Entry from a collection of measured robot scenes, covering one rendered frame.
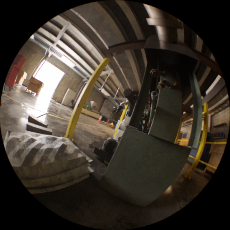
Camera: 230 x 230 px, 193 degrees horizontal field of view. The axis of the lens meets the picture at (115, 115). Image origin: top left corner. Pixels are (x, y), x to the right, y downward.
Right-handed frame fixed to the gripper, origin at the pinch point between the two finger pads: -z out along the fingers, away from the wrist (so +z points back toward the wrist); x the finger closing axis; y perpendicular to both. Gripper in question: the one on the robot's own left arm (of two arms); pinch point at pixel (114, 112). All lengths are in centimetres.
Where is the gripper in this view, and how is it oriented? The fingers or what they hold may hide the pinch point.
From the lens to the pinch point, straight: 114.4
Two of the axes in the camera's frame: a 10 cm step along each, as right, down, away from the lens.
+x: -6.8, -0.4, 7.3
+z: 6.5, -5.1, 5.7
